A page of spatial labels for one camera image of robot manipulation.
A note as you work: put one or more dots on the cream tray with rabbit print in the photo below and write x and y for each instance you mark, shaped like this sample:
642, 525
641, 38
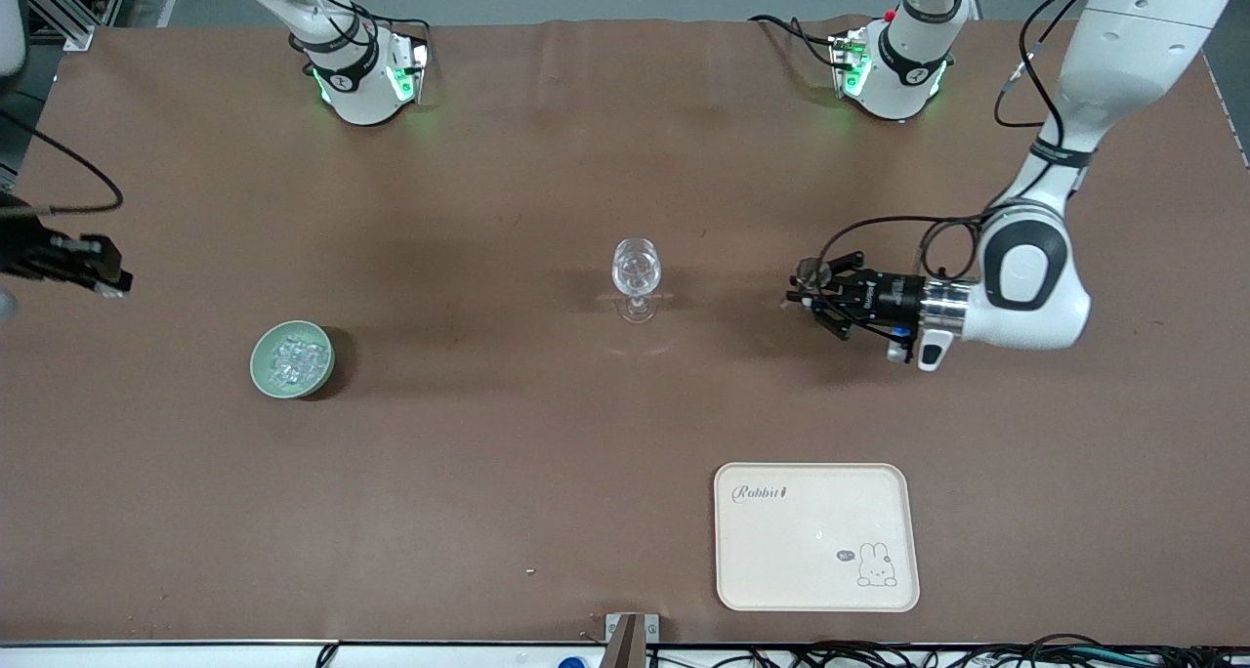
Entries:
811, 551

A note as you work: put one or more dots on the grey metal bracket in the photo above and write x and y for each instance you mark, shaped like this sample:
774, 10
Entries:
651, 627

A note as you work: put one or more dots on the clear ice cube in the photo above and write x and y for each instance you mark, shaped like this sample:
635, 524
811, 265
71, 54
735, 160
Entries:
117, 290

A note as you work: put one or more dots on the aluminium frame profile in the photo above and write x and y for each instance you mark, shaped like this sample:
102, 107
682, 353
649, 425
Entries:
68, 23

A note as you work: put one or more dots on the clear wine glass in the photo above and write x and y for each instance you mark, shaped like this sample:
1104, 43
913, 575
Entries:
636, 268

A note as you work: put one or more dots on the clear ice cubes heap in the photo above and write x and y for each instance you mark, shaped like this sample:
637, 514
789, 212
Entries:
293, 360

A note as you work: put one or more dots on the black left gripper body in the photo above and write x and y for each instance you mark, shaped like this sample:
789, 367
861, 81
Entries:
891, 295

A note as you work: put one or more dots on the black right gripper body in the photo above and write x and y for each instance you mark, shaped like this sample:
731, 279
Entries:
39, 256

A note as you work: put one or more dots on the base connector plate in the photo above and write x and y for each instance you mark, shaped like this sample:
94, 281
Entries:
415, 67
845, 58

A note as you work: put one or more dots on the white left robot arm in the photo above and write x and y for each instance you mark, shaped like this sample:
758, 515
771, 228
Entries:
1123, 53

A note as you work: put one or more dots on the silver metal jigger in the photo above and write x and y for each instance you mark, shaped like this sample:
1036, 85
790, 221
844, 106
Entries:
809, 272

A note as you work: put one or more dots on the brown pole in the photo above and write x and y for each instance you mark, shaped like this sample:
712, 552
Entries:
627, 648

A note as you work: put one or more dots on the green ceramic bowl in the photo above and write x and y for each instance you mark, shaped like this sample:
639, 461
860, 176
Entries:
259, 360

